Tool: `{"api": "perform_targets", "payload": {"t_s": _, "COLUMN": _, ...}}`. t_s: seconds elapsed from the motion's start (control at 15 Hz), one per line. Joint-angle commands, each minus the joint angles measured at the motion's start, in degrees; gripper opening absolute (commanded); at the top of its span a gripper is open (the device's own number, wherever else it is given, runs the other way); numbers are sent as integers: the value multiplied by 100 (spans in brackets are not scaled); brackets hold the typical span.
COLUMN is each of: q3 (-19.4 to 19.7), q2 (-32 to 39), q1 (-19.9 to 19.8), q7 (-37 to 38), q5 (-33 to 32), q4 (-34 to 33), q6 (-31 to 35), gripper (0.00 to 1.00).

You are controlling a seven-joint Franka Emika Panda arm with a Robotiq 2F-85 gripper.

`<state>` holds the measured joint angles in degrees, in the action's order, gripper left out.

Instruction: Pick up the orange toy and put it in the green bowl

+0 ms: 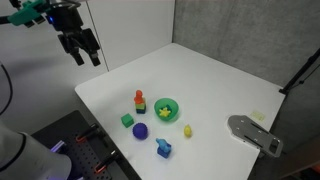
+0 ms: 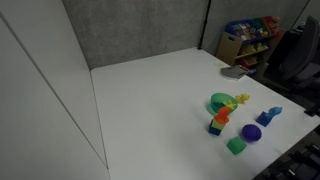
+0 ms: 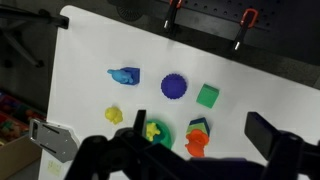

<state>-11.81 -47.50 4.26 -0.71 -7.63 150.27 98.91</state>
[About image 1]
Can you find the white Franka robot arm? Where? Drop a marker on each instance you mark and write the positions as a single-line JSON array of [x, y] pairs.
[[23, 156]]

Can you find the green translucent bowl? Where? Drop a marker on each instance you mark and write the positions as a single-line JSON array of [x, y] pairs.
[[173, 115]]

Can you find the purple ridged ball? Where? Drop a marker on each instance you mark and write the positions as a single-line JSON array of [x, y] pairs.
[[140, 130]]

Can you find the small teal toy piece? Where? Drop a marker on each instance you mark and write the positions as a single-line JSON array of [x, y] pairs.
[[168, 108]]

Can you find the green cube block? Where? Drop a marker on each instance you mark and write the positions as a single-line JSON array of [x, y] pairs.
[[127, 120]]

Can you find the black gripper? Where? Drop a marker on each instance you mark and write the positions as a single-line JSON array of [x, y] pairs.
[[66, 20]]

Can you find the light blue animal toy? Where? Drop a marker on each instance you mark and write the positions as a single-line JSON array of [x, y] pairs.
[[162, 143]]

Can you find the yellow animal toy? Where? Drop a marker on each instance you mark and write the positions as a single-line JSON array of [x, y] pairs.
[[187, 131]]

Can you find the grey metal mounting plate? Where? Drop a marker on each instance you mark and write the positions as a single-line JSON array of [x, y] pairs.
[[253, 133]]

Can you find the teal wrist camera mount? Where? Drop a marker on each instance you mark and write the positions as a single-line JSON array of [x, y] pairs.
[[25, 13]]

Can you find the orange figure toy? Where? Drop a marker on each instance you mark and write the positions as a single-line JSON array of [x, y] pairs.
[[139, 96]]

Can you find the yellow spiky star toy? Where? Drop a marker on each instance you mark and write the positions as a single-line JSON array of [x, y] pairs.
[[164, 112]]

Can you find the black perforated base board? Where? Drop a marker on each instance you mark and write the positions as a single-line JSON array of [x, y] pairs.
[[76, 156]]

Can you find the black tripod stand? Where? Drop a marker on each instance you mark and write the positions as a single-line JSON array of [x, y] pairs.
[[300, 73]]

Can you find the blue square block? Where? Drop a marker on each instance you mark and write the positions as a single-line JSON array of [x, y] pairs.
[[164, 153]]

